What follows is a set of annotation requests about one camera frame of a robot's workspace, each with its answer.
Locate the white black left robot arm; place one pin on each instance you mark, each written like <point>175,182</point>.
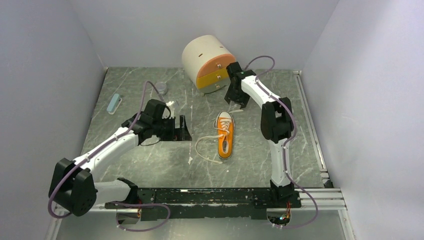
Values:
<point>75,183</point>

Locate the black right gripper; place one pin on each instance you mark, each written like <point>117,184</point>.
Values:
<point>241,101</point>

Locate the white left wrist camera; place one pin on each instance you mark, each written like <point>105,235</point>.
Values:
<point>170,109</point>

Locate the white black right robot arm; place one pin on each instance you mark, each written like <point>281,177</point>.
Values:
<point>276,124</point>

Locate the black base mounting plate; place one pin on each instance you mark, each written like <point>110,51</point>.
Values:
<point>198,203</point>

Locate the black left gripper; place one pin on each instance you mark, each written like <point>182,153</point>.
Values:
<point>177,134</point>

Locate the round cream drawer cabinet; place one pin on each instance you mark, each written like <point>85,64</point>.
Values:
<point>204,60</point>

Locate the white shoelace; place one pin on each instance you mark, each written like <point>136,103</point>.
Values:
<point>206,147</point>

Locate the small clear round jar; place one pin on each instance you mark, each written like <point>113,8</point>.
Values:
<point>162,88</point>

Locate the orange canvas sneaker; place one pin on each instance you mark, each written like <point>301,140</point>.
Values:
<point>225,126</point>

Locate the aluminium rail frame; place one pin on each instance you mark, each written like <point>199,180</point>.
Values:
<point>198,110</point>

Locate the light blue eraser block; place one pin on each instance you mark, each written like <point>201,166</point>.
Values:
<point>114,104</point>

